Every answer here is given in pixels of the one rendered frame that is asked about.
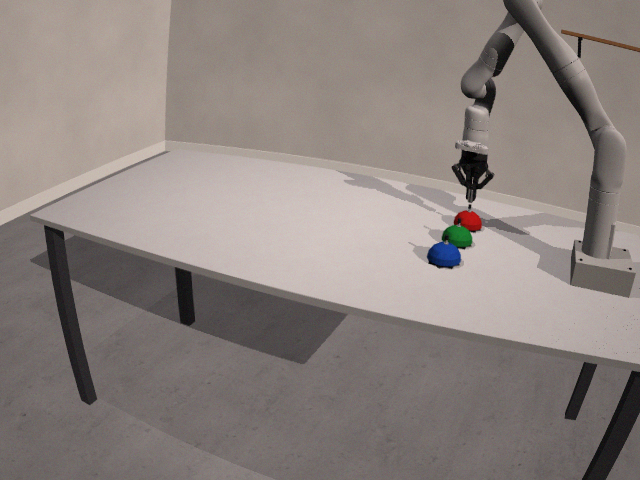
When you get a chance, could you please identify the blue dome bell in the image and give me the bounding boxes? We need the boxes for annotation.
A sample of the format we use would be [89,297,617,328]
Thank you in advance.
[427,235,461,269]

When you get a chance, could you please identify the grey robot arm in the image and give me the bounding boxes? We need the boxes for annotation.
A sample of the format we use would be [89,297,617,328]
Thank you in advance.
[455,0,626,259]

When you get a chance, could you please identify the red dome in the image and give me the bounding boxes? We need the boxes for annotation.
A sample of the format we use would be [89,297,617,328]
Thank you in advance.
[454,204,482,233]

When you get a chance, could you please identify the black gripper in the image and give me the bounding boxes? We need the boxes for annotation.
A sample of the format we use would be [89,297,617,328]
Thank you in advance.
[452,150,494,203]

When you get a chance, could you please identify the green dome bell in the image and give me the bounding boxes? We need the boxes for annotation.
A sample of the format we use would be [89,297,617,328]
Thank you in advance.
[441,218,472,250]

